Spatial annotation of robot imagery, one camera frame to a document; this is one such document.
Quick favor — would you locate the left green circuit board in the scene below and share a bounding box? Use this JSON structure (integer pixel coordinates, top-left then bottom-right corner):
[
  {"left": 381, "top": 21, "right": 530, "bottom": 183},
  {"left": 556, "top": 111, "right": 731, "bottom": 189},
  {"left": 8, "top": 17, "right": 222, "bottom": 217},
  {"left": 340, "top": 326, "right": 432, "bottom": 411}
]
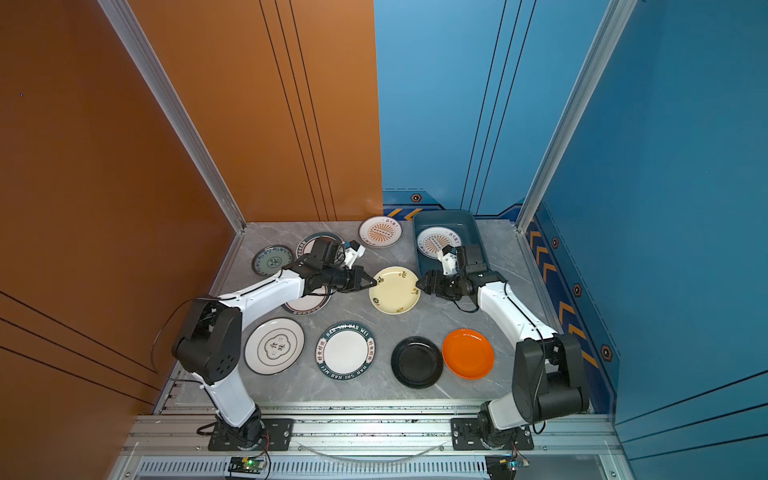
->
[{"left": 227, "top": 456, "right": 269, "bottom": 479}]

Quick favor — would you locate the aluminium frame rail front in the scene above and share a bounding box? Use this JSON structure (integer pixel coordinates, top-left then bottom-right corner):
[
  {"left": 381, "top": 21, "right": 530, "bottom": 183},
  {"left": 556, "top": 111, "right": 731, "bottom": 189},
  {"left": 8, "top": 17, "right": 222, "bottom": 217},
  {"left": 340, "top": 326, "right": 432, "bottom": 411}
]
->
[{"left": 120, "top": 399, "right": 623, "bottom": 456}]

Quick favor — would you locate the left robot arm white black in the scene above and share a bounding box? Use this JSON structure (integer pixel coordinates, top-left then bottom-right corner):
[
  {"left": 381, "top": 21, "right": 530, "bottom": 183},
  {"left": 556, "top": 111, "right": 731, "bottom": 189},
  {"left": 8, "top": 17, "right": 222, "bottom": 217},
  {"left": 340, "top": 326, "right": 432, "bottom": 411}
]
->
[{"left": 171, "top": 239, "right": 377, "bottom": 430}]

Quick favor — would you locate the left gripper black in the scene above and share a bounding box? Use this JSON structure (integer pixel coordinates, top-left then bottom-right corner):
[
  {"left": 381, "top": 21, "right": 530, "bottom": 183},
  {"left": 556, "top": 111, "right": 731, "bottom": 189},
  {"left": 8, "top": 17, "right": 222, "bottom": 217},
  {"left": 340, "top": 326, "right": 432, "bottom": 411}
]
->
[{"left": 322, "top": 266, "right": 378, "bottom": 293}]

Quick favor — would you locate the cream yellow plate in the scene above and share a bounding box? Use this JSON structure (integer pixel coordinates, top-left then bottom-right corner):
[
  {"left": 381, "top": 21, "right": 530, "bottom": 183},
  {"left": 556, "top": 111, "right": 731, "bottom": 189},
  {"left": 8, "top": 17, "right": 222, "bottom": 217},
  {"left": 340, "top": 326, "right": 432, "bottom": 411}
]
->
[{"left": 368, "top": 266, "right": 421, "bottom": 315}]

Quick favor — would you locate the white orange sunburst plate back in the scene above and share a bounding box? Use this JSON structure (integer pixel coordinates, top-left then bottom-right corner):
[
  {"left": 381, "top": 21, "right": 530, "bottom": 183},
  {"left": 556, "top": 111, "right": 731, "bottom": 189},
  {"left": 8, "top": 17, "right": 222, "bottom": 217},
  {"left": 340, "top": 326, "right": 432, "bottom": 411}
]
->
[{"left": 358, "top": 216, "right": 403, "bottom": 248}]

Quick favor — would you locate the white plate flower outline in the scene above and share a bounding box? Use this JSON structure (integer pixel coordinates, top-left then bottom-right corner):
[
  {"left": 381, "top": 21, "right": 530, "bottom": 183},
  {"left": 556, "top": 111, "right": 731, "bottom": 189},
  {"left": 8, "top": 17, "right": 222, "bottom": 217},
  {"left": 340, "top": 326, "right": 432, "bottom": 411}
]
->
[{"left": 244, "top": 318, "right": 305, "bottom": 376}]

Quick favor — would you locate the small green patterned plate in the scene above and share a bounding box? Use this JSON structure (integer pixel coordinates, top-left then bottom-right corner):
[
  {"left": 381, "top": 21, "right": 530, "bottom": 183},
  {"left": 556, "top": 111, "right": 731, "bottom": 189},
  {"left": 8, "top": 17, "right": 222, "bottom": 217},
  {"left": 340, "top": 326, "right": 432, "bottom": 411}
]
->
[{"left": 251, "top": 245, "right": 295, "bottom": 277}]

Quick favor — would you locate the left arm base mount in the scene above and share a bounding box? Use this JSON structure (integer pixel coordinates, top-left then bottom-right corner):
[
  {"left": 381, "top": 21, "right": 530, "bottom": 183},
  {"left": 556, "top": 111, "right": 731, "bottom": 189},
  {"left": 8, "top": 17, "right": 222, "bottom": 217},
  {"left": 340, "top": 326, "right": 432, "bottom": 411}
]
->
[{"left": 208, "top": 418, "right": 295, "bottom": 453}]

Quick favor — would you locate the teal plastic bin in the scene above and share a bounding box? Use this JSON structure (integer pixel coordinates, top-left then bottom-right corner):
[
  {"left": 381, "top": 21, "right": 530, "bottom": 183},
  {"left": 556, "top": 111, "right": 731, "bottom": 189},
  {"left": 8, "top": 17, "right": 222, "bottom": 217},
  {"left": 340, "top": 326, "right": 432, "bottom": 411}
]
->
[{"left": 412, "top": 210, "right": 490, "bottom": 275}]

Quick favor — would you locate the right aluminium corner post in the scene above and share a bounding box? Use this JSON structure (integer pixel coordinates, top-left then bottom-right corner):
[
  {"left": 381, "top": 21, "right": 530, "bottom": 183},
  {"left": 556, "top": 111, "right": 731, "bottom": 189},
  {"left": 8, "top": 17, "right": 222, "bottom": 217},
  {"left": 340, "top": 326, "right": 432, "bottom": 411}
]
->
[{"left": 515, "top": 0, "right": 638, "bottom": 234}]

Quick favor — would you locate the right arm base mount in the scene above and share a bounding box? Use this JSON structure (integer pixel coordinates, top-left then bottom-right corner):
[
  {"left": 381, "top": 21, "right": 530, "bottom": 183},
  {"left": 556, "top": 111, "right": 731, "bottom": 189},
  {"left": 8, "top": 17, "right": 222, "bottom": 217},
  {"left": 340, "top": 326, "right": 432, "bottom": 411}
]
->
[{"left": 450, "top": 417, "right": 534, "bottom": 451}]

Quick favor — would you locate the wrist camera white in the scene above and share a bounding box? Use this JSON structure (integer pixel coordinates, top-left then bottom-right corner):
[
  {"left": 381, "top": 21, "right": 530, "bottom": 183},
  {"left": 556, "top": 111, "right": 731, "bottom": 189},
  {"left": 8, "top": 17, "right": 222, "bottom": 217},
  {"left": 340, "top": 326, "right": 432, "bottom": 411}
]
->
[
  {"left": 343, "top": 240, "right": 366, "bottom": 269},
  {"left": 437, "top": 245, "right": 458, "bottom": 277}
]

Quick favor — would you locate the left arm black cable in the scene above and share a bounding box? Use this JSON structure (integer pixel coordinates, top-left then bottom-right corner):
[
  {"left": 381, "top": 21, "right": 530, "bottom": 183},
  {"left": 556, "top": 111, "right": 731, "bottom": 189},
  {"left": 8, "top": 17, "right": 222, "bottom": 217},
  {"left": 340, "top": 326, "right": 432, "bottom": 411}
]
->
[{"left": 149, "top": 297, "right": 211, "bottom": 385}]

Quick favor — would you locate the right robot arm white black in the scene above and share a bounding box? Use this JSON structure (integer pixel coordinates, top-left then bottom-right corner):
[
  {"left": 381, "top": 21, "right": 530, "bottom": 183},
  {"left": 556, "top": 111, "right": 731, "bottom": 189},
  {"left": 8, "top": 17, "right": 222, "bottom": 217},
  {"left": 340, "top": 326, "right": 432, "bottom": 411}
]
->
[{"left": 417, "top": 244, "right": 590, "bottom": 444}]

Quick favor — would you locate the white orange sunburst plate front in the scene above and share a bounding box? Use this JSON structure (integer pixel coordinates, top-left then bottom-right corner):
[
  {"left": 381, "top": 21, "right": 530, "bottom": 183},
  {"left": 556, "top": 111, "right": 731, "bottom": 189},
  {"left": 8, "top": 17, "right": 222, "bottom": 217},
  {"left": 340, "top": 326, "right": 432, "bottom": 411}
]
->
[{"left": 417, "top": 226, "right": 462, "bottom": 260}]

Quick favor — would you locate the black plate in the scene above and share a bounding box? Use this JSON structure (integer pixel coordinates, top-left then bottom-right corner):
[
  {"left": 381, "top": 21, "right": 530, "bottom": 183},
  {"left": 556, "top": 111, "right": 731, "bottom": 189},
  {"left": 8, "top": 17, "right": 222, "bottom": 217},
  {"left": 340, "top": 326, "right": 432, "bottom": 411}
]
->
[{"left": 390, "top": 336, "right": 444, "bottom": 389}]

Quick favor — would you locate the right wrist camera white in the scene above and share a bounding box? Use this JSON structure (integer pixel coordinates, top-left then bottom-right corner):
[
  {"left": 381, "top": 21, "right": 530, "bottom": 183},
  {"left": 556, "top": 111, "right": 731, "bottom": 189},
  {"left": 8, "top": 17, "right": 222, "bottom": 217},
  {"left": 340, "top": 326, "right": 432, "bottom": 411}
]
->
[{"left": 437, "top": 245, "right": 458, "bottom": 277}]

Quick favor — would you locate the white plate green lettered rim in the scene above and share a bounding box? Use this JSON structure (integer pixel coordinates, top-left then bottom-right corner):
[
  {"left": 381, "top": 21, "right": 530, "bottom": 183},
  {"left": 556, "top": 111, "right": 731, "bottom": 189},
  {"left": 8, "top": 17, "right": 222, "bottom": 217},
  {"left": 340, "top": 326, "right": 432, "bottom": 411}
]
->
[{"left": 314, "top": 321, "right": 377, "bottom": 381}]

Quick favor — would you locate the white plate dark green rim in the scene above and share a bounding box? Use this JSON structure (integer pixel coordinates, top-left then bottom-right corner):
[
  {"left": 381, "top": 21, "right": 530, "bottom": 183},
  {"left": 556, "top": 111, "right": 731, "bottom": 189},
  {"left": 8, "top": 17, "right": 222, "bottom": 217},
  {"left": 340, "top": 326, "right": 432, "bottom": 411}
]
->
[{"left": 295, "top": 231, "right": 344, "bottom": 257}]

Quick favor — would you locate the aluminium corner post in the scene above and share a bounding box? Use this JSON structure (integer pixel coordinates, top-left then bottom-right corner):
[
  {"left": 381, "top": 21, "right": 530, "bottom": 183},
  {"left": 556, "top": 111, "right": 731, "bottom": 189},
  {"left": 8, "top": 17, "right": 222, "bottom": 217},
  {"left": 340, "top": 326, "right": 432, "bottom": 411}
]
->
[
  {"left": 98, "top": 0, "right": 246, "bottom": 233},
  {"left": 515, "top": 0, "right": 638, "bottom": 234}
]

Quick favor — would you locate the white orange sunburst plate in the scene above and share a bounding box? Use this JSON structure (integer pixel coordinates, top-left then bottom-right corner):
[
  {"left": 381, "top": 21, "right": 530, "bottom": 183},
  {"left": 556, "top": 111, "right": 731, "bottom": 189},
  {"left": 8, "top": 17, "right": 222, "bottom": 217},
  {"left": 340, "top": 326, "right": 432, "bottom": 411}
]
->
[
  {"left": 358, "top": 216, "right": 403, "bottom": 248},
  {"left": 417, "top": 226, "right": 462, "bottom": 260}
]

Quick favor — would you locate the left aluminium corner post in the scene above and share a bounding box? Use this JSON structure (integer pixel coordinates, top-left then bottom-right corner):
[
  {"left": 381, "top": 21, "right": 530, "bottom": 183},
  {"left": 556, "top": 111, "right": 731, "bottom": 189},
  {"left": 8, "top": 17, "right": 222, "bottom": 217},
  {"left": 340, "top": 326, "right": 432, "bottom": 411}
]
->
[{"left": 98, "top": 0, "right": 246, "bottom": 233}]

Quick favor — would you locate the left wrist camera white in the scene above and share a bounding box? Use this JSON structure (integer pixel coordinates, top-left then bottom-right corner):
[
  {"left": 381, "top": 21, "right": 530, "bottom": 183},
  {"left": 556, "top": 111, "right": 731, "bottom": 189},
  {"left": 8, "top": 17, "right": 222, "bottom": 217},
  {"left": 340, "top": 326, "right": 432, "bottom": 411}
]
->
[{"left": 343, "top": 240, "right": 366, "bottom": 269}]

